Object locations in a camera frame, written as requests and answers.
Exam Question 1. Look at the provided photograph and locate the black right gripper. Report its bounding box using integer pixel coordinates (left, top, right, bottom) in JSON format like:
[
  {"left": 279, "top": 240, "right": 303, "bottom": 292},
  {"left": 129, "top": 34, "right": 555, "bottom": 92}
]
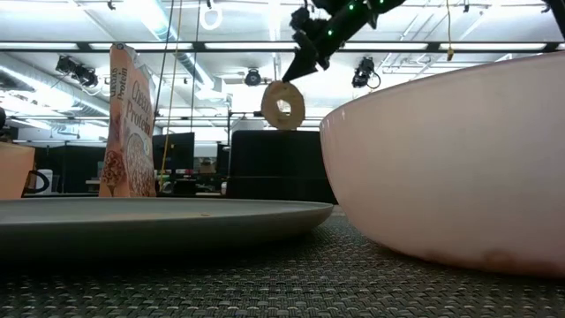
[{"left": 281, "top": 0, "right": 407, "bottom": 84}]

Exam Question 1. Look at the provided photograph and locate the toasted bagel half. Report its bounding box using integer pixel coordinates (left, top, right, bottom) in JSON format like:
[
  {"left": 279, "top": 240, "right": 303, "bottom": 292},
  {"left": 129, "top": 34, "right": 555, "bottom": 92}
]
[{"left": 260, "top": 79, "right": 306, "bottom": 132}]

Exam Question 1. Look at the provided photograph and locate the orange Cheerios Protein cereal box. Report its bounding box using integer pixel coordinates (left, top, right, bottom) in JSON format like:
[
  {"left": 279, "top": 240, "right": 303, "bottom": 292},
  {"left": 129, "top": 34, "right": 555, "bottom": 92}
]
[{"left": 98, "top": 42, "right": 158, "bottom": 198}]

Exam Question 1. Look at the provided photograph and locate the round black ceiling lamp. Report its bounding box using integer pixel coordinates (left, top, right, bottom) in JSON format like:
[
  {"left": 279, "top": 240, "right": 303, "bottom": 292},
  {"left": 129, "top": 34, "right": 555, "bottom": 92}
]
[{"left": 244, "top": 67, "right": 263, "bottom": 87}]

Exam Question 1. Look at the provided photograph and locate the black two-slot toaster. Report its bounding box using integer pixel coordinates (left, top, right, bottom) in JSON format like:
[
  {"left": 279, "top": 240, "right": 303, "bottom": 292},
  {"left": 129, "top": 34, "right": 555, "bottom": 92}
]
[{"left": 225, "top": 129, "right": 339, "bottom": 205}]

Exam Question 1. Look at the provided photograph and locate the black computer monitor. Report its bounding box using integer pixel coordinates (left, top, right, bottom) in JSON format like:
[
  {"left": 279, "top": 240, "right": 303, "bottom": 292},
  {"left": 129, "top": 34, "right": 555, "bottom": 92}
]
[{"left": 152, "top": 132, "right": 196, "bottom": 171}]

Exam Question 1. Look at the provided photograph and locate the grey round plate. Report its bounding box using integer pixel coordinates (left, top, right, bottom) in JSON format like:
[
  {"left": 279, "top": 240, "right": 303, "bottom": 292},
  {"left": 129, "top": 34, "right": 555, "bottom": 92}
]
[{"left": 0, "top": 196, "right": 335, "bottom": 261}]

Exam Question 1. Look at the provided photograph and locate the black ceiling spotlight cluster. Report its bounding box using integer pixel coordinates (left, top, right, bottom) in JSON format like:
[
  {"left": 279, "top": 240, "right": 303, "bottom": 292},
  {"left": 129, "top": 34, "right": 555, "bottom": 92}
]
[{"left": 55, "top": 56, "right": 100, "bottom": 88}]

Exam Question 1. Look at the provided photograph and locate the grey woven placemat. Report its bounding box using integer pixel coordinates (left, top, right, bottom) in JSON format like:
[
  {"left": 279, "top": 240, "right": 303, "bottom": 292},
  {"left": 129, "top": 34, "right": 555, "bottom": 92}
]
[{"left": 0, "top": 205, "right": 565, "bottom": 318}]

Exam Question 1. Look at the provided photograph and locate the orange container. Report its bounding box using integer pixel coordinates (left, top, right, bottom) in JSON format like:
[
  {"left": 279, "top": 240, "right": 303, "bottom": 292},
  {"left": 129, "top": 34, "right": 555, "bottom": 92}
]
[{"left": 0, "top": 141, "right": 36, "bottom": 201}]

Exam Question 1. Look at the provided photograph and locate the black ceiling camera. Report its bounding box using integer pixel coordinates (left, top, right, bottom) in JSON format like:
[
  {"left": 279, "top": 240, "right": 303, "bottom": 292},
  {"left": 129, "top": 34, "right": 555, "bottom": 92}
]
[{"left": 350, "top": 56, "right": 381, "bottom": 90}]

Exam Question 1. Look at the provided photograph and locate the white hanging ring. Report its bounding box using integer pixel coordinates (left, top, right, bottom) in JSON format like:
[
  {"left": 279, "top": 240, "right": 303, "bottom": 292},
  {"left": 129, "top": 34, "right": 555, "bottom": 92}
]
[{"left": 199, "top": 3, "right": 223, "bottom": 32}]

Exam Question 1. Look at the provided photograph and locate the hanging yellow cable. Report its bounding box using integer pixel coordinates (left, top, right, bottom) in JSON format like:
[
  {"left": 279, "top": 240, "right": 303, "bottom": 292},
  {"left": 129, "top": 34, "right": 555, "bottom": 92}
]
[{"left": 445, "top": 0, "right": 456, "bottom": 62}]

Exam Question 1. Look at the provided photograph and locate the white kettle with black handle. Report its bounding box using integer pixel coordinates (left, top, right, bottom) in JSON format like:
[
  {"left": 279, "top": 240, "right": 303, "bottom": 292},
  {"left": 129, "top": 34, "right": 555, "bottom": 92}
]
[{"left": 25, "top": 169, "right": 54, "bottom": 195}]

